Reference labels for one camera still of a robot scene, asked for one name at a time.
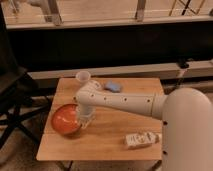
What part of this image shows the orange ceramic bowl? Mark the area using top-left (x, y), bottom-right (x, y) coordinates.
top-left (51, 104), bottom-right (81, 135)

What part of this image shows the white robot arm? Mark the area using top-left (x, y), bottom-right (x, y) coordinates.
top-left (76, 81), bottom-right (213, 171)

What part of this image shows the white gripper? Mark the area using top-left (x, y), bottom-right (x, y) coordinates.
top-left (76, 104), bottom-right (95, 129)

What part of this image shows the black office chair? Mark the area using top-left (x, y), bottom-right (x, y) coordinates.
top-left (0, 5), bottom-right (51, 150)

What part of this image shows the clear plastic cup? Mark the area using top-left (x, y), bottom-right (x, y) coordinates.
top-left (75, 71), bottom-right (91, 86)

